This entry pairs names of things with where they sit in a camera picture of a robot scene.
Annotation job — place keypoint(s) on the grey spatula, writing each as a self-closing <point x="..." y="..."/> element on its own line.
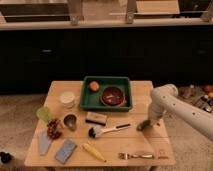
<point x="44" y="142"/>

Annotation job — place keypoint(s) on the light green cup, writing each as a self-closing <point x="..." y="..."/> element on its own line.
<point x="43" y="113"/>

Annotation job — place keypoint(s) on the green pepper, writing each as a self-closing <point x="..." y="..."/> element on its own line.
<point x="143" y="125"/>

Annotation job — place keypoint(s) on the green plastic tray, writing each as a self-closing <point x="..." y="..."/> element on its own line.
<point x="90" y="100"/>

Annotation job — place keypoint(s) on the bunch of dark grapes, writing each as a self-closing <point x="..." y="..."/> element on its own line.
<point x="53" y="131"/>

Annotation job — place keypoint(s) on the black and white brush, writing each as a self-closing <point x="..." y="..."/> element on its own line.
<point x="97" y="131"/>

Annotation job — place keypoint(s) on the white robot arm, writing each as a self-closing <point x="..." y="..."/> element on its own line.
<point x="164" y="99"/>

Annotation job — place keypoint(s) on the white cup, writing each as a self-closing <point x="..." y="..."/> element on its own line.
<point x="67" y="99"/>

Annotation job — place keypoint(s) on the blue sponge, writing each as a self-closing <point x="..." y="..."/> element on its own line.
<point x="65" y="151"/>

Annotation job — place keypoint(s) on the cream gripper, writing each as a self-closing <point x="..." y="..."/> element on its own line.
<point x="154" y="121"/>

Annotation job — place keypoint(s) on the wooden block sponge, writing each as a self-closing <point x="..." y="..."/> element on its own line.
<point x="96" y="118"/>

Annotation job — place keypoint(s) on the metal cup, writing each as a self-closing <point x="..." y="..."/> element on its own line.
<point x="70" y="121"/>

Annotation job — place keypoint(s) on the orange fruit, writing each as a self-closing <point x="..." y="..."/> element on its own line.
<point x="93" y="86"/>

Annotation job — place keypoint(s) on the metal fork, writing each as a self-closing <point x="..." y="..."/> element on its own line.
<point x="126" y="156"/>

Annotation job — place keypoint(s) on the brown wooden bowl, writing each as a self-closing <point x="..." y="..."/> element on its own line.
<point x="112" y="96"/>

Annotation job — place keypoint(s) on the dark object on floor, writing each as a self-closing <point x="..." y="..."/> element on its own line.
<point x="5" y="157"/>

